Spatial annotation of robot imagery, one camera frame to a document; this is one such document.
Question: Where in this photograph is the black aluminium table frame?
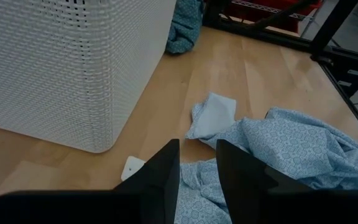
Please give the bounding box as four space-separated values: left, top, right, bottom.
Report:
202 0 358 147

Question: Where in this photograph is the blue geometric print shirt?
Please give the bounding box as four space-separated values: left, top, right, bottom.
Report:
121 92 358 224

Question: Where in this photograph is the dark teal garment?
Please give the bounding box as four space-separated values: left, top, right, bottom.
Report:
165 0 205 55

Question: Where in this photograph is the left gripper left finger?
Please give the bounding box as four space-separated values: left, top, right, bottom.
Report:
0 139 180 224

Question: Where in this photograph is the white woven plastic basket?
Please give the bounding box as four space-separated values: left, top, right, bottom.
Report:
0 0 178 154

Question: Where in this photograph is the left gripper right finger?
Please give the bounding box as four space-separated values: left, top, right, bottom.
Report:
216 139 358 224

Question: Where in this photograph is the red storage bin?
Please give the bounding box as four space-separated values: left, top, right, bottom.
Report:
222 0 323 34

